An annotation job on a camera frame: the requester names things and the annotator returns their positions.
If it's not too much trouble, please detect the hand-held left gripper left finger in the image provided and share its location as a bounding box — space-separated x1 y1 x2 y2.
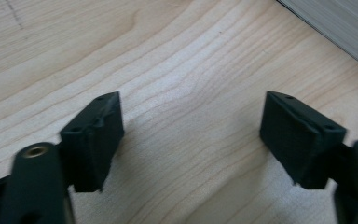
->
58 91 126 193

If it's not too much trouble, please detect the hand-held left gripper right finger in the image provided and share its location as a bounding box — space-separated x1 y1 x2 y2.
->
259 90 348 190

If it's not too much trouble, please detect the grey ribbed panel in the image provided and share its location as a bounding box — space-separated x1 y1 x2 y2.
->
276 0 358 75

